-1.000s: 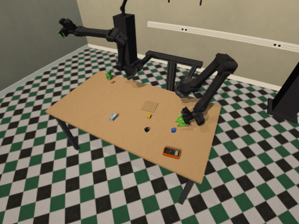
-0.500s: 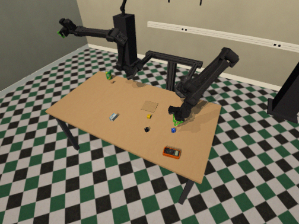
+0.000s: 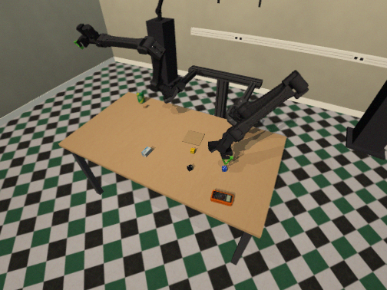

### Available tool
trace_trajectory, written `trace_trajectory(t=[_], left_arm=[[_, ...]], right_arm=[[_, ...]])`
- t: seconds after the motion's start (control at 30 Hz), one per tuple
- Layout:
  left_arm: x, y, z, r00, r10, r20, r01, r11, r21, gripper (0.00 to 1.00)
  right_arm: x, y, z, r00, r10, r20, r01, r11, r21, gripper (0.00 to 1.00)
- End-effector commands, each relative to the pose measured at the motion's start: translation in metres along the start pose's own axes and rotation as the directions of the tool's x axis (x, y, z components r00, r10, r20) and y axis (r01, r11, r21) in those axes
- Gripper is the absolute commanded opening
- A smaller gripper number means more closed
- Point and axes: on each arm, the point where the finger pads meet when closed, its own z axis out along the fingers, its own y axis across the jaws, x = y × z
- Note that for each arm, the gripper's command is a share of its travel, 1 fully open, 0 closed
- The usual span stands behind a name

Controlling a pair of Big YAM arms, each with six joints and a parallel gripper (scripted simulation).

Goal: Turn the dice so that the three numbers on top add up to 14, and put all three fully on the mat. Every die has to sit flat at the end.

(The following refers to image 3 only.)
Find orange digital multimeter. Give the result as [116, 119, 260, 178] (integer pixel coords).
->
[210, 190, 233, 206]

